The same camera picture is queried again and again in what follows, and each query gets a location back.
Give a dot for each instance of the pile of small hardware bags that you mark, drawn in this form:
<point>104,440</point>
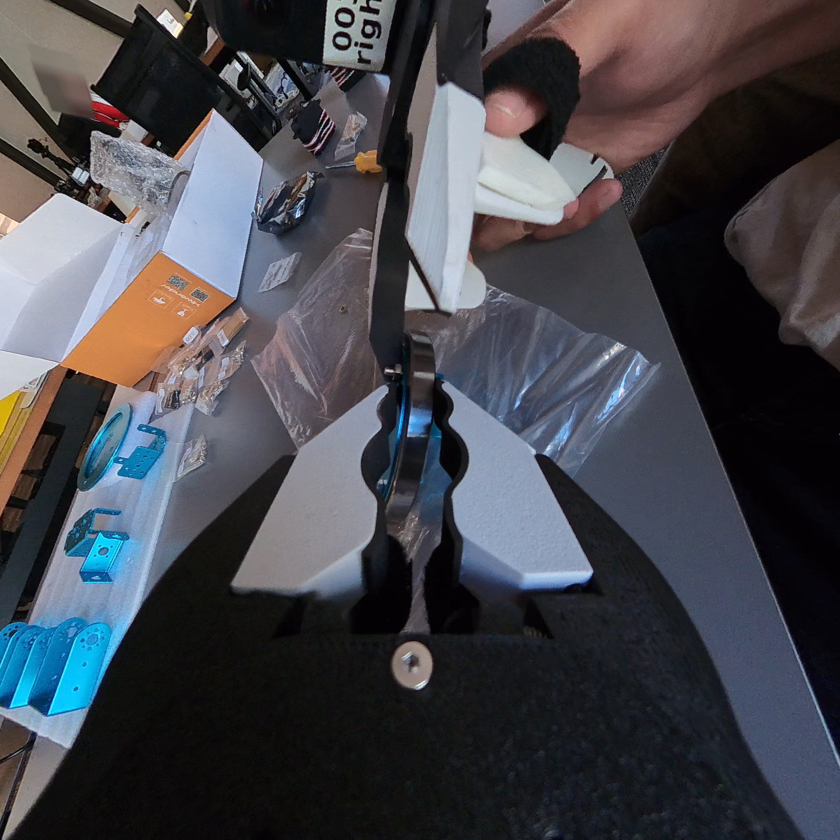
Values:
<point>197,374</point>

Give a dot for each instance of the small clear screw bag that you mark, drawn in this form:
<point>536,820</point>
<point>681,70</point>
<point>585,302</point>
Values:
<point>352,134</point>

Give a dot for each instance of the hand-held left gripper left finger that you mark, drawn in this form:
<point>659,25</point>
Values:
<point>308,525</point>

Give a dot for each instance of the black monitor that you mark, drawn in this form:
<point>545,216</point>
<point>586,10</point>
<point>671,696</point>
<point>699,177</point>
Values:
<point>157,79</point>

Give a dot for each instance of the clear plastic bag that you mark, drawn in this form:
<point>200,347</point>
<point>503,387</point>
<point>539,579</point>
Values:
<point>131,164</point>
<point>558,374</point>

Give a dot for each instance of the white foam sheet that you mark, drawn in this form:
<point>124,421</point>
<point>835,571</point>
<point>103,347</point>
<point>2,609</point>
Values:
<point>154,518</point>

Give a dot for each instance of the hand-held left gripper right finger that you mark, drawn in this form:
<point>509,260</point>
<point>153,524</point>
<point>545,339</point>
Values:
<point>518,525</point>

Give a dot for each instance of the silver antistatic bag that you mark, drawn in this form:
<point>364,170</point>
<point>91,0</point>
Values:
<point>289,203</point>

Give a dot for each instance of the small labelled hardware bag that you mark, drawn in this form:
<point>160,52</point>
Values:
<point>281,272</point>

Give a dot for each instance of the person's right hand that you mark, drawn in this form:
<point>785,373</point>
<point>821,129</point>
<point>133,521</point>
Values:
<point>656,79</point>

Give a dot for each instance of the orange and white cardboard box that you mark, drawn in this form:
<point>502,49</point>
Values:
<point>144,315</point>

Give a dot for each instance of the row of long blue brackets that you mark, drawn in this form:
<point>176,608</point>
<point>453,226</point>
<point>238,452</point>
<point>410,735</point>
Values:
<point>59,669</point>

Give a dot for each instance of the grey desk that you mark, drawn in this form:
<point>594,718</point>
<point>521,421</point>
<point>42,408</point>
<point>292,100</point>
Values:
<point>656,525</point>

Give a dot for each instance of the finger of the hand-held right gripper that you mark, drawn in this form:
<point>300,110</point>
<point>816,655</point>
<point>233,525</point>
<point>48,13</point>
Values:
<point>446,197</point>
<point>390,275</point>

